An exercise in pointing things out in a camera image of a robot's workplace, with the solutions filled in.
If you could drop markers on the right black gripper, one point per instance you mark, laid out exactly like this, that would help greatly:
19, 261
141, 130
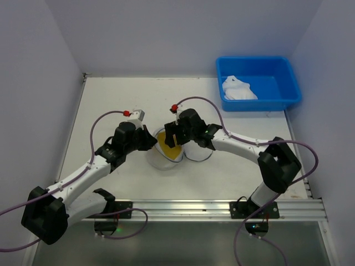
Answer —
176, 133

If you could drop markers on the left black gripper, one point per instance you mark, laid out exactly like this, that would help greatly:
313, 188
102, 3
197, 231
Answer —
143, 138

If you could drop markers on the yellow garment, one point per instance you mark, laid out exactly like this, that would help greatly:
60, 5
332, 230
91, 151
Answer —
171, 153

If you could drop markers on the white mesh laundry bag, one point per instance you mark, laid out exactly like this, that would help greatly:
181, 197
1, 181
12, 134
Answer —
191, 151

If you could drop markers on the white bra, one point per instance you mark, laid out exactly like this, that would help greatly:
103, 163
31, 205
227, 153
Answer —
236, 89

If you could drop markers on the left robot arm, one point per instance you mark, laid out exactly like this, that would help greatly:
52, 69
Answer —
52, 210

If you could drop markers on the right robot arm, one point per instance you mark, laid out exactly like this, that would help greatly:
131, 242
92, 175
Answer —
277, 162

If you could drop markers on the blue plastic bin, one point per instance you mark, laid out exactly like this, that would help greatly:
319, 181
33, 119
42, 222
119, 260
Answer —
271, 79

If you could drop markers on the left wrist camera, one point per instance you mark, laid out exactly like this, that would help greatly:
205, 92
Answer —
136, 118

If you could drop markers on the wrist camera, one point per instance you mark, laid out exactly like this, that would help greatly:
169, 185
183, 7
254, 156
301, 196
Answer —
136, 118
177, 109

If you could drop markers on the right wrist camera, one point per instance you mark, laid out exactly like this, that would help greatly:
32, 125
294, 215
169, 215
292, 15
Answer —
177, 109

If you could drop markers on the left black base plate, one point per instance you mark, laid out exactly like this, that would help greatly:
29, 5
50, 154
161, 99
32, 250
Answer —
120, 206

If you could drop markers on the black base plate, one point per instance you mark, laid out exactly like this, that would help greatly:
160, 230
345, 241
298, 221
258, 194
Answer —
120, 206
242, 209

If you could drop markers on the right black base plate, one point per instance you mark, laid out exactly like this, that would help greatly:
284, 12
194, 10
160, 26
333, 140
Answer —
242, 209

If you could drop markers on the aluminium mounting rail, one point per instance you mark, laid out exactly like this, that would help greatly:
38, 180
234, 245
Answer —
221, 210

